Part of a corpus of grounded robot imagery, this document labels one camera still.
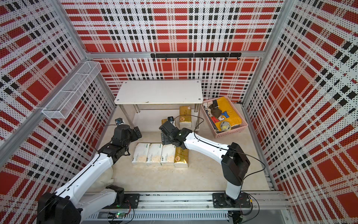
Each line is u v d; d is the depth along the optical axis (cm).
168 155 86
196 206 73
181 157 82
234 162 44
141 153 86
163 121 83
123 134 62
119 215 69
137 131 76
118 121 70
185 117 94
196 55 89
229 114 104
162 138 75
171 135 61
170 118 73
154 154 85
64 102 71
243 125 101
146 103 75
